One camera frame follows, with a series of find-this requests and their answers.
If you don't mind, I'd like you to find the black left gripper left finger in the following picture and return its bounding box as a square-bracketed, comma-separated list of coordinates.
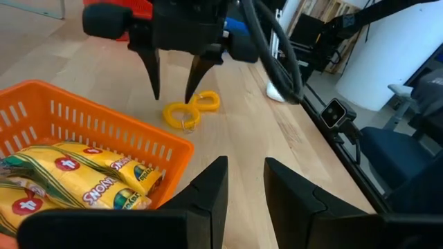
[17, 156, 229, 249]

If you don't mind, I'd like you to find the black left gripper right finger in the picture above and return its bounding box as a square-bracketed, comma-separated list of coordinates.
[263, 158, 443, 249]

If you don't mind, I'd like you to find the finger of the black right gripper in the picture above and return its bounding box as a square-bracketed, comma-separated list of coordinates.
[136, 48, 161, 101]
[184, 55, 222, 104]

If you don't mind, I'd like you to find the yellow coil wristband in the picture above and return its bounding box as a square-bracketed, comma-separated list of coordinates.
[161, 102, 201, 135]
[189, 90, 222, 113]

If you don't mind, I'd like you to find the blue plastic basket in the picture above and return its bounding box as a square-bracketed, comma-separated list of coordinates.
[223, 16, 251, 38]

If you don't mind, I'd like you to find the orange plastic basket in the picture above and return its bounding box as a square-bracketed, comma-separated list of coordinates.
[0, 80, 195, 249]

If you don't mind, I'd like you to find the dark blue office chair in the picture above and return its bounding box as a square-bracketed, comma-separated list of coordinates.
[359, 82, 443, 194]

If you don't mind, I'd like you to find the white earbuds case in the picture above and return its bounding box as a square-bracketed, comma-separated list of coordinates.
[265, 80, 287, 104]

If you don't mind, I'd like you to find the wooden pallet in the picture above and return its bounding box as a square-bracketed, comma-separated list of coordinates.
[300, 0, 366, 75]

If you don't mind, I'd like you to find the white panel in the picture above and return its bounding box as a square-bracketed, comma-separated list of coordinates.
[334, 0, 443, 112]

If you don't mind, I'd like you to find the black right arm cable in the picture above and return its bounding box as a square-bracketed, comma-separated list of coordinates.
[240, 0, 305, 105]

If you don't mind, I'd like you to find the black table-level camera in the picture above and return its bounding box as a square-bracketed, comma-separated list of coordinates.
[319, 98, 363, 148]

